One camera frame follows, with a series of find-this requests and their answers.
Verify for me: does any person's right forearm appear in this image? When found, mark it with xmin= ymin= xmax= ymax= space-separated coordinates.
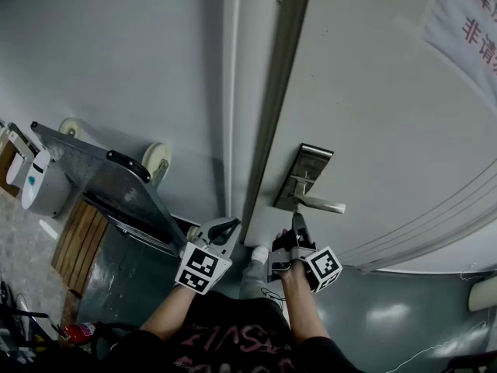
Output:
xmin=279 ymin=260 xmax=332 ymax=348

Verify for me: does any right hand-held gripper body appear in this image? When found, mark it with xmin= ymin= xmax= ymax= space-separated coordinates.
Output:
xmin=266 ymin=231 xmax=344 ymax=295

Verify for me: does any white door with metal handle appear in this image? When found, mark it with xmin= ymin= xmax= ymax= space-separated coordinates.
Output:
xmin=243 ymin=0 xmax=497 ymax=276

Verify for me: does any metal door lock with handle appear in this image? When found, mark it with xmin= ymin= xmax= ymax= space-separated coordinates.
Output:
xmin=272 ymin=142 xmax=347 ymax=215

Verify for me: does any person's left forearm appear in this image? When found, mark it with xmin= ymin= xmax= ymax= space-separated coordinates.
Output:
xmin=139 ymin=284 xmax=200 ymax=344

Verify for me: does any white cylindrical roll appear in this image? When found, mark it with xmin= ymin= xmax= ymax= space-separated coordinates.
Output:
xmin=467 ymin=275 xmax=497 ymax=313

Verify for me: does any small white toilet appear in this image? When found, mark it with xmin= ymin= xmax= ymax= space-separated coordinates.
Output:
xmin=5 ymin=131 xmax=39 ymax=190

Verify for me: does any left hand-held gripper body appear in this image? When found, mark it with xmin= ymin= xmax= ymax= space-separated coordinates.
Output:
xmin=174 ymin=233 xmax=234 ymax=296

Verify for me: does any large white toilet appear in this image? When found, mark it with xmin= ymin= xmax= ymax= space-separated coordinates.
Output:
xmin=20 ymin=149 xmax=74 ymax=218

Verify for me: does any long white cord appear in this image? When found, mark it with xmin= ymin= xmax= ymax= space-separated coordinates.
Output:
xmin=383 ymin=319 xmax=491 ymax=373

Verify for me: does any thin black cable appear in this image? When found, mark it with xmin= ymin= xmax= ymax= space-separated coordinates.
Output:
xmin=260 ymin=287 xmax=287 ymax=311

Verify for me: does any person's grey trouser leg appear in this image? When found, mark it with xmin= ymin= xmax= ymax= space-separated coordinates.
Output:
xmin=238 ymin=260 xmax=269 ymax=302

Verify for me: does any grey metal platform trolley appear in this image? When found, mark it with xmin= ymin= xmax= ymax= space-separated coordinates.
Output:
xmin=30 ymin=117 xmax=203 ymax=259

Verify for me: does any person's black printed shirt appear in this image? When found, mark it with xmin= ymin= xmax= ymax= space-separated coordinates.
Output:
xmin=92 ymin=288 xmax=363 ymax=373

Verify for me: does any red fire extinguisher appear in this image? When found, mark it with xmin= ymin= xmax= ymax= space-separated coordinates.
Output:
xmin=51 ymin=320 xmax=104 ymax=346

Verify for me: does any wooden plank ramp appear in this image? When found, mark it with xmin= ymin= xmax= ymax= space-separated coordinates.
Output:
xmin=50 ymin=199 xmax=110 ymax=295

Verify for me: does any white paper sign red print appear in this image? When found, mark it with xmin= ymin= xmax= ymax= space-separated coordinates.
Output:
xmin=422 ymin=0 xmax=497 ymax=107

